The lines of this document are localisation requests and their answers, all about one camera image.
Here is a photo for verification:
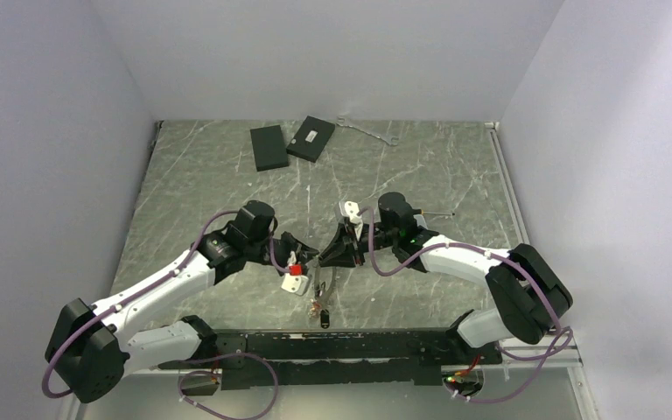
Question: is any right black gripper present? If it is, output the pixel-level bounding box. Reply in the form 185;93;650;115
318;223;398;269

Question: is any black tagged key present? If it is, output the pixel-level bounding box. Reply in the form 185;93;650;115
318;310;331;329

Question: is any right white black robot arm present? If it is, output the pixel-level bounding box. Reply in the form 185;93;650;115
318;192;573;363

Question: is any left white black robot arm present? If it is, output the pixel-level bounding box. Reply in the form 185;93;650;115
41;200;319;403

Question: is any yellow black screwdriver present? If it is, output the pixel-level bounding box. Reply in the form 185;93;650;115
421;210;456;217

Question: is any black flat box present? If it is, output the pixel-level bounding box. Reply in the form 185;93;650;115
249;125;289;172

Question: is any black box with label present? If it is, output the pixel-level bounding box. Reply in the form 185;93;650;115
286;115;336;163

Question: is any silver wrench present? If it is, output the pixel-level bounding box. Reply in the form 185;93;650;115
336;115;400;146

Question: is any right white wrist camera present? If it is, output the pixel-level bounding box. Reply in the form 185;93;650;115
336;200;364;241

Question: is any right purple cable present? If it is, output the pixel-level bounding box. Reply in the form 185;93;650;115
359;207;575;406

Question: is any purple cable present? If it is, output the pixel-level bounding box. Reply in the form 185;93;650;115
41;209;279;420
359;207;575;406

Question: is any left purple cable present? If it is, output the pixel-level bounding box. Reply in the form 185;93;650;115
41;209;279;420

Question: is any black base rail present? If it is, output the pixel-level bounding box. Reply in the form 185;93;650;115
159;328;502;390

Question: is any aluminium frame rail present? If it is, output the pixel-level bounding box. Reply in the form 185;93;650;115
73;332;583;376

